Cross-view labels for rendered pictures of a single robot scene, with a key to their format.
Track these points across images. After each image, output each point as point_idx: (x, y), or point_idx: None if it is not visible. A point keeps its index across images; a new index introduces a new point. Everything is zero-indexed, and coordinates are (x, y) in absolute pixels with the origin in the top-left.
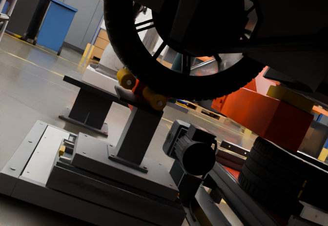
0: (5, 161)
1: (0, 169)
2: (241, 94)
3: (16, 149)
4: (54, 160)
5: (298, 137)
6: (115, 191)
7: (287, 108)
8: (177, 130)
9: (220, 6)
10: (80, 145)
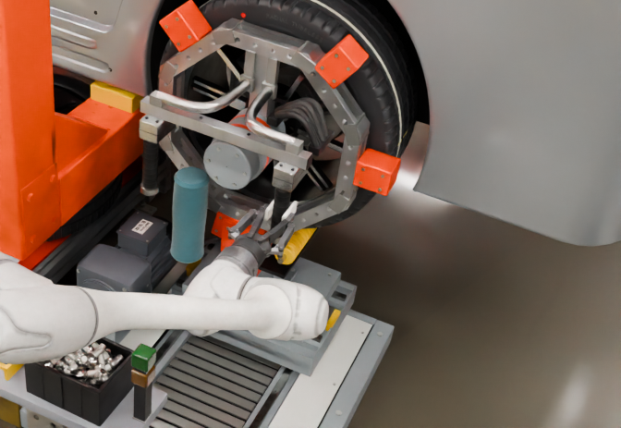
0: (363, 413)
1: (373, 392)
2: (94, 160)
3: (365, 383)
4: (344, 311)
5: None
6: None
7: None
8: (151, 271)
9: None
10: (325, 289)
